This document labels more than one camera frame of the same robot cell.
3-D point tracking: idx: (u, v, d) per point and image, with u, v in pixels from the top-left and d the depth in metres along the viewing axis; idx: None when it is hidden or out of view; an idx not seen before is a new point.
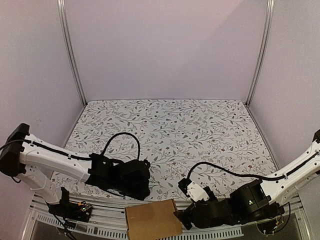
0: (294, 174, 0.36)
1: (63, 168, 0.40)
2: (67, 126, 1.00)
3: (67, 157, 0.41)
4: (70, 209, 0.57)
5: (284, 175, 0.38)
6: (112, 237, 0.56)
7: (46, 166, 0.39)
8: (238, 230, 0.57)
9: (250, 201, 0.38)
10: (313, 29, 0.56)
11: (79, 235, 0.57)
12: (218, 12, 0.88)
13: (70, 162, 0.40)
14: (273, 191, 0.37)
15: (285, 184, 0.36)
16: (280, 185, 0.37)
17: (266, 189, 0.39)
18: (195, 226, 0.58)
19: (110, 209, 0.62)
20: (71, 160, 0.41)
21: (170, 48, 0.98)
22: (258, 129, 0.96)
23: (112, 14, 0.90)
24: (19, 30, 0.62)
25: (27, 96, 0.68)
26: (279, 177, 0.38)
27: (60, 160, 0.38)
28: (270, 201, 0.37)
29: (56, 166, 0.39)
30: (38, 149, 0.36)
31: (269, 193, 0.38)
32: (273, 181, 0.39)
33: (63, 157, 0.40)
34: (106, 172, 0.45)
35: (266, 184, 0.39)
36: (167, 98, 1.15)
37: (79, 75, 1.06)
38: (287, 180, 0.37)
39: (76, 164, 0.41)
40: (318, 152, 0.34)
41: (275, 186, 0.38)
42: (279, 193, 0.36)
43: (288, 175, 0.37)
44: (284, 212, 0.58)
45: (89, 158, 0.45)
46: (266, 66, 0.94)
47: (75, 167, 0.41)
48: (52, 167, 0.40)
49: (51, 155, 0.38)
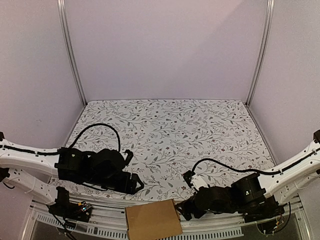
0: (289, 170, 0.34)
1: (34, 166, 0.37)
2: (67, 126, 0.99)
3: (34, 154, 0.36)
4: (70, 209, 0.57)
5: (279, 171, 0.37)
6: (112, 237, 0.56)
7: (20, 166, 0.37)
8: (239, 230, 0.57)
9: (247, 192, 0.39)
10: (313, 29, 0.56)
11: (79, 235, 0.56)
12: (218, 12, 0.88)
13: (36, 158, 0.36)
14: (268, 185, 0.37)
15: (279, 179, 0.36)
16: (275, 180, 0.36)
17: (263, 183, 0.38)
18: (195, 227, 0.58)
19: (110, 208, 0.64)
20: (39, 156, 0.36)
21: (170, 48, 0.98)
22: (258, 129, 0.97)
23: (112, 14, 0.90)
24: (19, 30, 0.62)
25: (27, 96, 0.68)
26: (275, 172, 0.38)
27: (24, 158, 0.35)
28: (265, 194, 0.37)
29: (25, 165, 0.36)
30: (9, 151, 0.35)
31: (264, 186, 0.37)
32: (269, 176, 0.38)
33: (30, 155, 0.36)
34: (74, 166, 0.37)
35: (263, 178, 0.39)
36: (167, 98, 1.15)
37: (79, 75, 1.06)
38: (281, 176, 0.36)
39: (43, 161, 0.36)
40: (314, 152, 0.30)
41: (271, 180, 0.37)
42: (273, 188, 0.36)
43: (283, 171, 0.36)
44: (284, 212, 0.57)
45: (58, 151, 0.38)
46: (266, 66, 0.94)
47: (42, 164, 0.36)
48: (27, 167, 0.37)
49: (19, 155, 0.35)
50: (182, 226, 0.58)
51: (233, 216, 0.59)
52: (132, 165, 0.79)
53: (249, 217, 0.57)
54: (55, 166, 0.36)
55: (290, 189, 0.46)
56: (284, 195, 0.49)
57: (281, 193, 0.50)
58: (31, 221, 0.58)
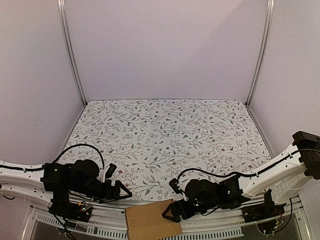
0: (265, 173, 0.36)
1: (24, 180, 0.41)
2: (67, 126, 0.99)
3: (23, 171, 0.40)
4: (70, 209, 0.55)
5: (255, 174, 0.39)
6: (112, 237, 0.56)
7: (12, 180, 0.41)
8: (238, 230, 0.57)
9: (229, 191, 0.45)
10: (313, 29, 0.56)
11: (80, 234, 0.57)
12: (218, 12, 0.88)
13: (24, 174, 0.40)
14: (243, 187, 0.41)
15: (254, 181, 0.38)
16: (252, 181, 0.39)
17: (241, 184, 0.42)
18: (195, 227, 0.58)
19: (110, 208, 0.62)
20: (26, 172, 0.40)
21: (170, 48, 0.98)
22: (258, 129, 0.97)
23: (112, 14, 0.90)
24: (19, 30, 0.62)
25: (27, 96, 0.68)
26: (253, 175, 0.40)
27: (13, 175, 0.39)
28: (243, 194, 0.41)
29: (16, 179, 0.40)
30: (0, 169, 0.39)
31: (242, 187, 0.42)
32: (247, 177, 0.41)
33: (19, 172, 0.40)
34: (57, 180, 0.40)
35: (242, 180, 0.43)
36: (167, 98, 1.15)
37: (79, 75, 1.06)
38: (257, 178, 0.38)
39: (31, 176, 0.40)
40: (288, 155, 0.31)
41: (249, 181, 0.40)
42: (250, 189, 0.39)
43: (259, 174, 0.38)
44: (285, 212, 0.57)
45: (42, 167, 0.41)
46: (266, 66, 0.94)
47: (30, 179, 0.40)
48: (18, 181, 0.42)
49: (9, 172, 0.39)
50: (182, 226, 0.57)
51: (233, 216, 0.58)
52: (132, 165, 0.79)
53: (249, 217, 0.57)
54: (41, 180, 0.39)
55: (284, 189, 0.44)
56: (278, 194, 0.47)
57: (276, 192, 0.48)
58: (30, 220, 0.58)
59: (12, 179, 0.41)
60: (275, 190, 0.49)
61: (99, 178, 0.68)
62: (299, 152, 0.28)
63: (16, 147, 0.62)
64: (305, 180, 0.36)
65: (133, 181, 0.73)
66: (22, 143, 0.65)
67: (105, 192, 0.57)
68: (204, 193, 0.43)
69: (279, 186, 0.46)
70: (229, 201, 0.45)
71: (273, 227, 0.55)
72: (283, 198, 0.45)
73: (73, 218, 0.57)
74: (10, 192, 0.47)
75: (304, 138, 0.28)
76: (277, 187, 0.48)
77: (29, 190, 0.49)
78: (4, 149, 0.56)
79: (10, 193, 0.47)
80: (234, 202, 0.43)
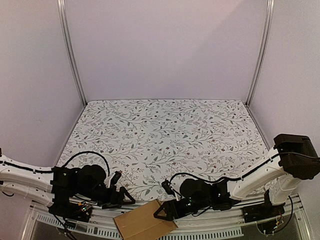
0: (248, 177, 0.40)
1: (29, 181, 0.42)
2: (67, 126, 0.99)
3: (32, 172, 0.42)
4: (70, 209, 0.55)
5: (240, 177, 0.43)
6: (112, 237, 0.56)
7: (13, 179, 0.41)
8: (239, 230, 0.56)
9: (220, 194, 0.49)
10: (313, 29, 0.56)
11: (79, 235, 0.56)
12: (218, 12, 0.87)
13: (34, 176, 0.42)
14: (231, 190, 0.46)
15: (239, 185, 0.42)
16: (238, 185, 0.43)
17: (229, 187, 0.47)
18: (196, 226, 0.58)
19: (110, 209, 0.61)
20: (35, 174, 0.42)
21: (170, 48, 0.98)
22: (258, 129, 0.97)
23: (112, 14, 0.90)
24: (19, 31, 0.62)
25: (27, 96, 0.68)
26: (238, 178, 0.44)
27: (24, 174, 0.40)
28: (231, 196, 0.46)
29: (23, 179, 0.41)
30: (9, 167, 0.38)
31: (230, 190, 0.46)
32: (234, 181, 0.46)
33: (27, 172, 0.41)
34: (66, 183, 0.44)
35: (231, 183, 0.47)
36: (167, 98, 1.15)
37: (79, 75, 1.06)
38: (242, 182, 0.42)
39: (41, 178, 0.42)
40: (267, 159, 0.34)
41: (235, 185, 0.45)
42: (236, 191, 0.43)
43: (243, 177, 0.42)
44: (285, 212, 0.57)
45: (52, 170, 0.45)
46: (266, 66, 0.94)
47: (39, 180, 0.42)
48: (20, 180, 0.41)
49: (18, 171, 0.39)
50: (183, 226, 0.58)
51: (233, 216, 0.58)
52: (132, 165, 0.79)
53: (249, 217, 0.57)
54: (51, 182, 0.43)
55: (278, 189, 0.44)
56: (274, 195, 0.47)
57: (272, 193, 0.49)
58: (30, 221, 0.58)
59: (14, 178, 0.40)
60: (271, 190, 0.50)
61: (105, 183, 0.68)
62: (279, 156, 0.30)
63: (16, 147, 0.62)
64: (295, 181, 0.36)
65: (133, 181, 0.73)
66: (22, 143, 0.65)
67: (109, 197, 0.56)
68: (199, 193, 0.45)
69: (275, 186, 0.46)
70: (220, 202, 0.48)
71: (274, 227, 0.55)
72: (279, 198, 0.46)
73: (73, 218, 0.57)
74: (11, 189, 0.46)
75: (285, 140, 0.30)
76: (273, 187, 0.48)
77: (30, 188, 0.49)
78: (4, 149, 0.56)
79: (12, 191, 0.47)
80: (226, 204, 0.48)
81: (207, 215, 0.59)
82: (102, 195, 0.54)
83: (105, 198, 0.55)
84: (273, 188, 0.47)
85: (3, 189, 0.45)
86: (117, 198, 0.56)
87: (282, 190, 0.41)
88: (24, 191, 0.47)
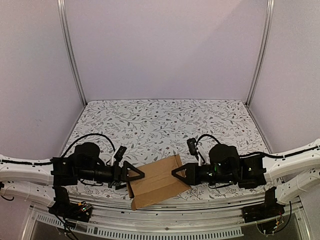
0: (295, 156, 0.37)
1: (29, 175, 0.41)
2: (67, 126, 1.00)
3: (31, 166, 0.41)
4: (70, 209, 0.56)
5: (282, 156, 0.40)
6: (112, 237, 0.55)
7: (14, 177, 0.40)
8: (239, 230, 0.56)
9: (250, 169, 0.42)
10: (313, 29, 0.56)
11: (80, 234, 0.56)
12: (218, 12, 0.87)
13: (33, 169, 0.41)
14: (268, 166, 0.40)
15: (279, 164, 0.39)
16: (277, 163, 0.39)
17: (265, 163, 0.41)
18: (196, 227, 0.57)
19: (110, 209, 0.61)
20: (35, 167, 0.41)
21: (170, 48, 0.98)
22: (258, 129, 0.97)
23: (112, 14, 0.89)
24: (18, 30, 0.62)
25: (25, 96, 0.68)
26: (278, 157, 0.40)
27: (21, 169, 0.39)
28: (265, 174, 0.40)
29: (23, 175, 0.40)
30: (7, 165, 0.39)
31: (266, 167, 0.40)
32: (272, 158, 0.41)
33: (27, 166, 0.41)
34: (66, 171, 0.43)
35: (266, 159, 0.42)
36: (167, 98, 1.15)
37: (79, 75, 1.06)
38: (284, 161, 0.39)
39: (40, 170, 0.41)
40: (317, 146, 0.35)
41: (273, 163, 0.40)
42: (273, 170, 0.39)
43: (286, 157, 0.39)
44: (285, 212, 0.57)
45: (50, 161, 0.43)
46: (266, 66, 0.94)
47: (39, 173, 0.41)
48: (21, 178, 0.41)
49: (18, 167, 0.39)
50: (183, 226, 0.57)
51: (232, 216, 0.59)
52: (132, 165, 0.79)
53: (249, 217, 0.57)
54: (51, 173, 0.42)
55: (292, 187, 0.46)
56: (284, 192, 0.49)
57: (282, 190, 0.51)
58: (31, 220, 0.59)
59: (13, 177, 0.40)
60: (281, 188, 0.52)
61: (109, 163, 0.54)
62: None
63: (16, 148, 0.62)
64: (317, 181, 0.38)
65: None
66: (21, 142, 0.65)
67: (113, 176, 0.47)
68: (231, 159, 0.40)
69: (287, 184, 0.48)
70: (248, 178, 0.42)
71: (274, 227, 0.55)
72: (289, 195, 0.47)
73: (73, 218, 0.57)
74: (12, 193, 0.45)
75: None
76: (285, 185, 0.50)
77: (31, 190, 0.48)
78: (5, 150, 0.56)
79: (11, 194, 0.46)
80: (252, 180, 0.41)
81: (207, 215, 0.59)
82: (104, 176, 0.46)
83: (113, 175, 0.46)
84: (285, 185, 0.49)
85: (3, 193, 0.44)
86: (121, 175, 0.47)
87: (299, 188, 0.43)
88: (25, 192, 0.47)
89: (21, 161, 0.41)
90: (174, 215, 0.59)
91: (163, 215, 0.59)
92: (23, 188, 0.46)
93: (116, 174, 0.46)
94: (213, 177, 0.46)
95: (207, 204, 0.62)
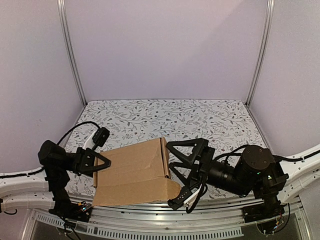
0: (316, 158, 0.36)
1: (26, 186, 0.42)
2: (67, 126, 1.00)
3: (26, 176, 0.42)
4: (70, 209, 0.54)
5: (301, 158, 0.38)
6: (112, 237, 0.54)
7: (12, 190, 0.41)
8: (239, 230, 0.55)
9: (269, 177, 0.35)
10: (314, 29, 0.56)
11: (81, 234, 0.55)
12: (218, 11, 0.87)
13: (28, 179, 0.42)
14: (290, 170, 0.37)
15: (300, 167, 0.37)
16: (297, 167, 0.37)
17: (285, 167, 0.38)
18: (192, 227, 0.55)
19: (110, 208, 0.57)
20: (30, 176, 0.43)
21: (170, 48, 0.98)
22: (258, 129, 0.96)
23: (112, 13, 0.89)
24: (18, 30, 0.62)
25: (25, 96, 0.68)
26: (296, 159, 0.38)
27: (17, 182, 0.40)
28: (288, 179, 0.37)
29: (21, 187, 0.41)
30: (4, 180, 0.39)
31: (287, 171, 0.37)
32: (290, 162, 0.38)
33: (22, 178, 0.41)
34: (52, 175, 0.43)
35: (284, 163, 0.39)
36: (167, 99, 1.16)
37: (79, 76, 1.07)
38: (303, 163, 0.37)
39: (35, 178, 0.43)
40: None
41: (292, 166, 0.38)
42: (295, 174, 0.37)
43: (305, 159, 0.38)
44: (285, 213, 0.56)
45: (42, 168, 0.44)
46: (266, 66, 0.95)
47: (35, 181, 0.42)
48: (19, 189, 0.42)
49: (14, 181, 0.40)
50: (181, 226, 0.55)
51: (233, 216, 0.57)
52: None
53: (249, 217, 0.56)
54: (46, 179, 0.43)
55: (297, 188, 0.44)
56: (288, 194, 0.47)
57: (285, 192, 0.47)
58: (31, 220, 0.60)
59: (12, 187, 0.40)
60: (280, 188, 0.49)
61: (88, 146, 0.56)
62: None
63: (15, 148, 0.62)
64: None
65: None
66: (21, 143, 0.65)
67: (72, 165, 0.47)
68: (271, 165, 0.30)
69: (289, 185, 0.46)
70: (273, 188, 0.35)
71: (273, 227, 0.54)
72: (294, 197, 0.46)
73: (73, 218, 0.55)
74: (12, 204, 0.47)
75: None
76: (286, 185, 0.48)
77: (29, 196, 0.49)
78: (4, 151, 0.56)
79: (13, 205, 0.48)
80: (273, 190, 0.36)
81: (206, 216, 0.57)
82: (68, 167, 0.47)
83: (71, 164, 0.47)
84: (286, 187, 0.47)
85: (4, 208, 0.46)
86: (80, 163, 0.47)
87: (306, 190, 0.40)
88: (24, 200, 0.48)
89: (15, 174, 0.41)
90: (174, 215, 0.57)
91: (165, 216, 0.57)
92: (21, 197, 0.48)
93: (72, 164, 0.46)
94: (228, 181, 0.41)
95: (207, 204, 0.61)
